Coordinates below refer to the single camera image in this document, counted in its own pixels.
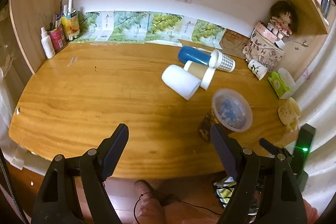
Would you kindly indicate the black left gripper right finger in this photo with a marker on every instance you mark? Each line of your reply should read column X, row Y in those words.
column 281, row 199

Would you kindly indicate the white spray bottle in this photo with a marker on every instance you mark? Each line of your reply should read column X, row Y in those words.
column 47, row 44

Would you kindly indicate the tan paper cup white lid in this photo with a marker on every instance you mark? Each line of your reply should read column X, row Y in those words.
column 202, row 72

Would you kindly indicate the yellow pen holder can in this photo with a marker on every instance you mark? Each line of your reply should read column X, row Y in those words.
column 70, row 21

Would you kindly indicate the white floral paper cup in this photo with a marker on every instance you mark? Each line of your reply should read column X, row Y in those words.
column 257, row 69

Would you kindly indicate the black device green light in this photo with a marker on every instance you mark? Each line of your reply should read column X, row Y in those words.
column 296, row 159

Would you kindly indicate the white plastic cup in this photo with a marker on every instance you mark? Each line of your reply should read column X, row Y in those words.
column 181, row 81

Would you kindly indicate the letter print fabric bag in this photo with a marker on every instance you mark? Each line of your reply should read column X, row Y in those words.
column 261, row 47

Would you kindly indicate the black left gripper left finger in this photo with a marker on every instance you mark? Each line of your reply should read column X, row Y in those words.
column 57, row 200

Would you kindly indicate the green tissue pack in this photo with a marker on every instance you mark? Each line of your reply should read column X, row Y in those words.
column 282, row 83

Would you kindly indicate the green leaf poster strip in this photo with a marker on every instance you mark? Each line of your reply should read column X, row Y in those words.
column 139, row 27

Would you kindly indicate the red pen holder can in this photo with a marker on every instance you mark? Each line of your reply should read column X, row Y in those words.
column 57, row 38

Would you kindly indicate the brown haired doll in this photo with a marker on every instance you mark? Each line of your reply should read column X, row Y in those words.
column 283, row 20

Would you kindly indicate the cream ceramic mug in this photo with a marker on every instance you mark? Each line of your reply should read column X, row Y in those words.
column 289, row 114

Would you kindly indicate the brown cup with clear lid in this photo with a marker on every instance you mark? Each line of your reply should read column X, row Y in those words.
column 229, row 109

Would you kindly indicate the grey checked paper cup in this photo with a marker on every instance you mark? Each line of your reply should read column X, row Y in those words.
column 220, row 61

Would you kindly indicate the blue plastic cup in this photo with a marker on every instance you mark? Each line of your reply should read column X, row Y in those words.
column 187, row 53

